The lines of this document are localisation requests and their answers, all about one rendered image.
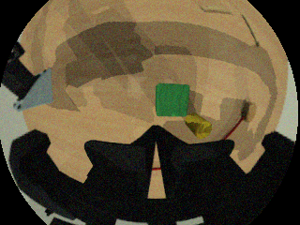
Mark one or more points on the green block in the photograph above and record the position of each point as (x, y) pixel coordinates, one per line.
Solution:
(171, 100)

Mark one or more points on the round wooden button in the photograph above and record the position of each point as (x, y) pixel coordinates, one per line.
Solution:
(249, 111)

